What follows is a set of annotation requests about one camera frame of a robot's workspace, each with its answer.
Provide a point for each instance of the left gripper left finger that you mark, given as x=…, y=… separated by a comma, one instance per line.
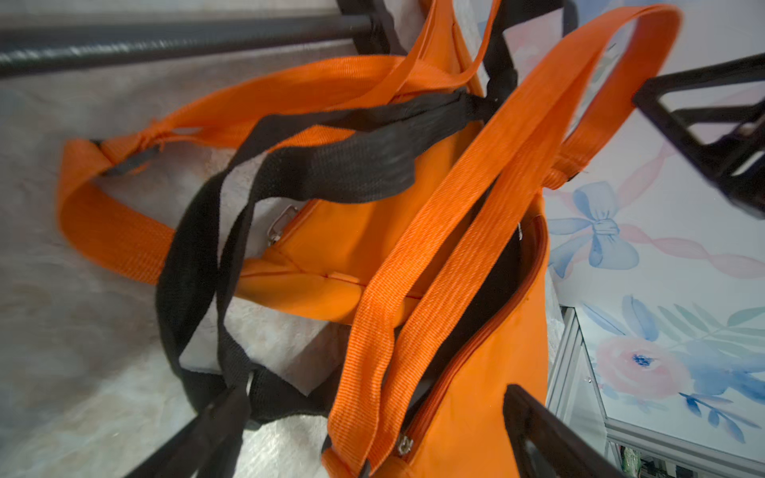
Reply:
x=208, y=446

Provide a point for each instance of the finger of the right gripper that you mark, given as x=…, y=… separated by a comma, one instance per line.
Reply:
x=725, y=144

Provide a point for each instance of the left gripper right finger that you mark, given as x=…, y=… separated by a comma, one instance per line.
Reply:
x=545, y=447

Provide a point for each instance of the black strap bag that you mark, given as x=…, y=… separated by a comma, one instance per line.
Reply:
x=336, y=161

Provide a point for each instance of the orange bag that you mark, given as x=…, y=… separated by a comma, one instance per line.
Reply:
x=457, y=312

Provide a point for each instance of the black metal clothes rack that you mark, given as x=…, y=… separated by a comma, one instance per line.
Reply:
x=46, y=49

